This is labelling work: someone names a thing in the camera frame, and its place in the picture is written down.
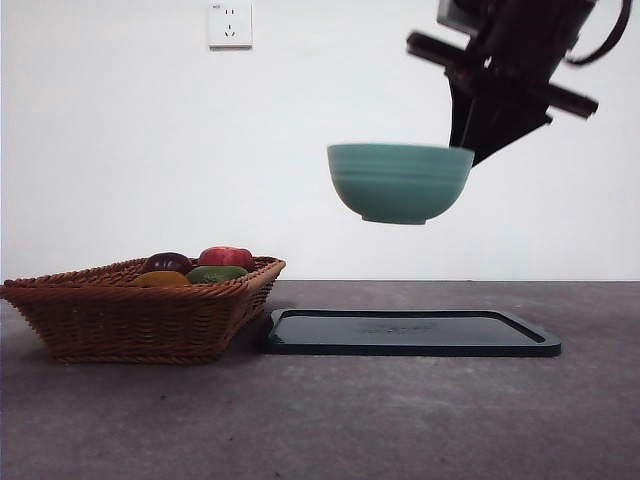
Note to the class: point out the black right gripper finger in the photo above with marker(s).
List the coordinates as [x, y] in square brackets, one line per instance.
[500, 125]
[457, 120]

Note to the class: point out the teal ribbed bowl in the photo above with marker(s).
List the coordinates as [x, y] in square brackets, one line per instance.
[400, 185]

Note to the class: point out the yellow-brown kiwifruit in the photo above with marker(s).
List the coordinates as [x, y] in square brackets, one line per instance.
[160, 279]

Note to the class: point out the dark rectangular tray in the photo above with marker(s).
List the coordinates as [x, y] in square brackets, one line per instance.
[400, 340]

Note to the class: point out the red round fruit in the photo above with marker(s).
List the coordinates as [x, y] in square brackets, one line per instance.
[225, 256]

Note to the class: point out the green fruit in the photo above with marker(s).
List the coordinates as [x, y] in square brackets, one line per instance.
[217, 275]

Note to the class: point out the dark purple round fruit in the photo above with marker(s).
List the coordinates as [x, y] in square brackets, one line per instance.
[167, 261]

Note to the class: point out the brown wicker basket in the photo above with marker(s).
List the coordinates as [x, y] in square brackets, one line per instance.
[130, 325]

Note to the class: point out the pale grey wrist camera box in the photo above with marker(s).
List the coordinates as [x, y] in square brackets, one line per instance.
[457, 14]

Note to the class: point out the white wall socket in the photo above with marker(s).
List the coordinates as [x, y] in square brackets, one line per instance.
[231, 27]

